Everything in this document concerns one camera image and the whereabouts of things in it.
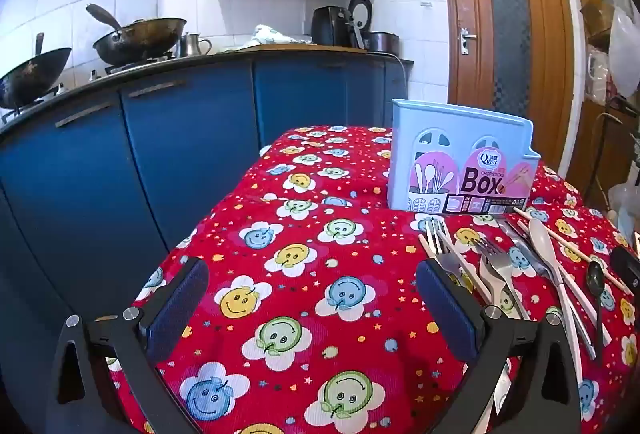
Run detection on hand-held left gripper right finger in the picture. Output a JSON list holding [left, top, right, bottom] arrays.
[[415, 258, 583, 434]]

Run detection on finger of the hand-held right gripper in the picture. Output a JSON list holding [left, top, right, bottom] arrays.
[[611, 245, 640, 296]]

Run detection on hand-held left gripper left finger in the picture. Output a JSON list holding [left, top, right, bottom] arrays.
[[45, 256, 210, 434]]

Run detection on black spoon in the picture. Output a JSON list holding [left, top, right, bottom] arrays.
[[586, 260, 608, 367]]

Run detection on wooden chopstick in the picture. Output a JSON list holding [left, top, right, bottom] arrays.
[[419, 235, 493, 306], [513, 206, 632, 291]]

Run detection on white chopstick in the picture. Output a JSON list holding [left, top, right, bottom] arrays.
[[519, 223, 613, 347]]

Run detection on silver metal knife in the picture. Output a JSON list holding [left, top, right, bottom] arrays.
[[497, 218, 598, 360]]

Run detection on light blue utensil box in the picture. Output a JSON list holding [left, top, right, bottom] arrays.
[[387, 99, 542, 217]]

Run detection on red smiley flower tablecloth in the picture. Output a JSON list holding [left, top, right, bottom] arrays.
[[107, 125, 640, 434]]

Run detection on wooden shelf unit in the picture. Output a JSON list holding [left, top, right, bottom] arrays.
[[562, 0, 640, 215]]

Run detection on blue kitchen base cabinets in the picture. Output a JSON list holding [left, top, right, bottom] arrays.
[[0, 49, 416, 434]]

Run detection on white plastic bag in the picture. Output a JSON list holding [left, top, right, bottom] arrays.
[[607, 6, 640, 97]]

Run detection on gas stove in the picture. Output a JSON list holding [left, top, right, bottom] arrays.
[[0, 54, 181, 122]]

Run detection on metal pitcher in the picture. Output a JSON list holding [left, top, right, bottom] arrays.
[[180, 32, 213, 59]]

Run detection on large dark wok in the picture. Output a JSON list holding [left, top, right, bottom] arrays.
[[92, 16, 188, 66]]

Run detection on dark cooking pot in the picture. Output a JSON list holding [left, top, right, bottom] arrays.
[[367, 32, 401, 54]]

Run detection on white patterned cloth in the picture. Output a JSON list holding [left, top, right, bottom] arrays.
[[242, 25, 306, 49]]

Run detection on black air fryer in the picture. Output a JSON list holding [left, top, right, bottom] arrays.
[[311, 6, 352, 47]]

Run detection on black rice cooker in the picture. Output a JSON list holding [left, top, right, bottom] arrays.
[[348, 0, 374, 51]]

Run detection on white power cable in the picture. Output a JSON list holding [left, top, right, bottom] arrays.
[[394, 53, 410, 115]]

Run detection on black wok with handle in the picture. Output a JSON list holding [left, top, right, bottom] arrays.
[[0, 33, 72, 111]]

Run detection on metal door handle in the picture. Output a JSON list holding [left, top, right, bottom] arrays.
[[458, 28, 478, 56]]

